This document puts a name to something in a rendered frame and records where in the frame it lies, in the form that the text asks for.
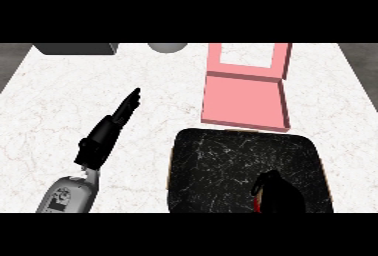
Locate dark grey block appliance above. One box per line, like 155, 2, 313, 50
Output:
31, 43, 120, 56

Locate grey round object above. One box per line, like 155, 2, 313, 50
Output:
146, 43, 189, 54

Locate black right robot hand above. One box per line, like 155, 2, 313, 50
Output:
250, 169, 307, 214

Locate pink open cardboard box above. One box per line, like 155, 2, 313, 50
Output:
199, 43, 294, 133

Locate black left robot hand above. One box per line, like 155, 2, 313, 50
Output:
73, 87, 143, 171

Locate black marble tray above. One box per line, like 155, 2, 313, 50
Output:
166, 127, 335, 214

